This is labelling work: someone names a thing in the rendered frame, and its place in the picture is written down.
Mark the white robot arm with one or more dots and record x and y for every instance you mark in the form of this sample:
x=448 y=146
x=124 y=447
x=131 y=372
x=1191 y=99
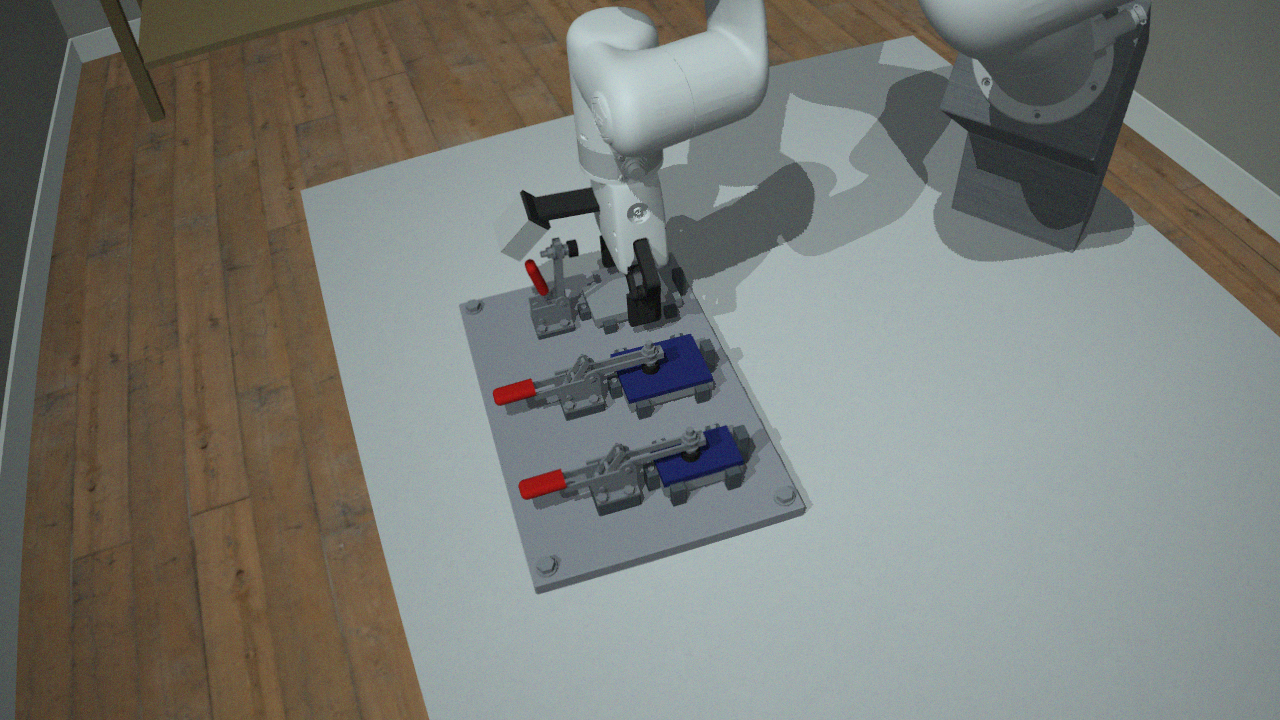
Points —
x=643 y=101

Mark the toggle clamp with red handle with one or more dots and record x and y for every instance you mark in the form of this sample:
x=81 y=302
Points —
x=614 y=489

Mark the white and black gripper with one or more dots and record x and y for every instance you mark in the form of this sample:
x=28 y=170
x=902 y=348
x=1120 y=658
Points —
x=626 y=235

